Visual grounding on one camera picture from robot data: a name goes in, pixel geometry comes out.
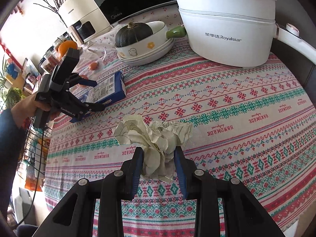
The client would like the patterned tablecloth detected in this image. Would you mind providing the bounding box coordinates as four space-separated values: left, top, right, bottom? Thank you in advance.
44 4 316 237

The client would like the white electric cooking pot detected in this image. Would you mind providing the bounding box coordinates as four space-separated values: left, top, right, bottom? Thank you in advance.
176 0 315 67

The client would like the grey refrigerator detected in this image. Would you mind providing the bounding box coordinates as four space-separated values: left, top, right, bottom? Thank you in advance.
272 0 315 103

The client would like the white bowl with green handle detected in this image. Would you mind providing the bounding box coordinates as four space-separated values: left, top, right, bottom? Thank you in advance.
115 21 186 66

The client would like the blue rectangular box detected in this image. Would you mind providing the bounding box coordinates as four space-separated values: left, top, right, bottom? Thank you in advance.
70 70 127 124

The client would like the wire basket rack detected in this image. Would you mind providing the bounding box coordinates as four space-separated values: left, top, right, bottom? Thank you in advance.
17 118 52 179

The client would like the cream paper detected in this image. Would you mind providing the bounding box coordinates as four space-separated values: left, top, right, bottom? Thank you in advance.
114 115 193 183

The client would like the orange fruit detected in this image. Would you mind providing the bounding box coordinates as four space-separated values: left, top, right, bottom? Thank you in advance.
58 40 78 58

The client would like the cream air fryer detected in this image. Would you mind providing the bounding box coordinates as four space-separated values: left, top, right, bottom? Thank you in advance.
58 0 111 45

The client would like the dark green squash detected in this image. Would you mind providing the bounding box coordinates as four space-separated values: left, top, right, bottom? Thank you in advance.
115 22 153 48

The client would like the person's left hand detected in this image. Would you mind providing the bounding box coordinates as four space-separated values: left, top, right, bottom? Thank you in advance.
11 93 51 128

